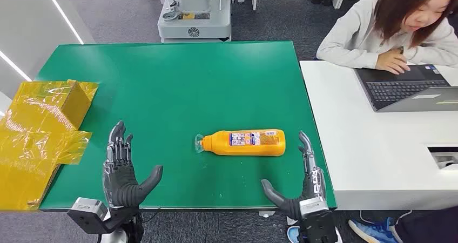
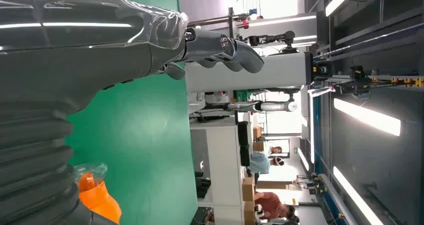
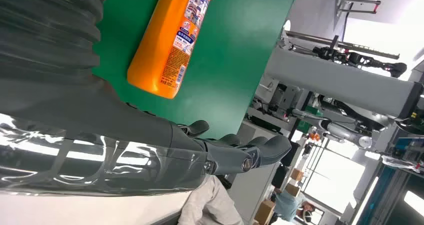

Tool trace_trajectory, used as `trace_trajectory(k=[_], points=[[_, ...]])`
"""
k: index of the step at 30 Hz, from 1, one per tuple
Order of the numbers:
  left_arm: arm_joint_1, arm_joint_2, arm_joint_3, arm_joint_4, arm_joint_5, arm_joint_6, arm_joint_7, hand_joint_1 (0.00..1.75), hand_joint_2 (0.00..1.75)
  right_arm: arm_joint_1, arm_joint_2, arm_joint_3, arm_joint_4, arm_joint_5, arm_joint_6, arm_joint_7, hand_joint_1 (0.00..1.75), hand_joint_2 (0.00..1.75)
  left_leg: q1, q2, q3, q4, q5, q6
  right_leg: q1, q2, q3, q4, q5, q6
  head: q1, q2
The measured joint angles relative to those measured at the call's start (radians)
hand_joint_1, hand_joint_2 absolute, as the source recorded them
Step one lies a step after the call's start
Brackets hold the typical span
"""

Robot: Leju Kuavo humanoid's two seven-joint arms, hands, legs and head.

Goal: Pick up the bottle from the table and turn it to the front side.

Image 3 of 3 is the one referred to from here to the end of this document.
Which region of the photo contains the white desk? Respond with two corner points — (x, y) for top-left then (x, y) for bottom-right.
(0, 191), (200, 225)

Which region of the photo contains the person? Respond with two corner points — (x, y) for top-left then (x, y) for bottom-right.
(177, 175), (245, 225)
(272, 190), (316, 224)

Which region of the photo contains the green table mat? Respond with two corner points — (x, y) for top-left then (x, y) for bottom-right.
(92, 0), (302, 140)

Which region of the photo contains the cardboard box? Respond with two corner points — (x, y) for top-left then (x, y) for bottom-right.
(284, 183), (301, 198)
(290, 168), (305, 182)
(254, 199), (276, 225)

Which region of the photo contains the grey machine beam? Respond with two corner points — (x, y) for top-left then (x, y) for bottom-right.
(264, 47), (424, 119)

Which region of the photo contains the metal rack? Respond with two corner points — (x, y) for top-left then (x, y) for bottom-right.
(337, 0), (382, 16)

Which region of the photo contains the metal rail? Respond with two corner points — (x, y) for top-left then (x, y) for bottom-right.
(286, 30), (401, 61)

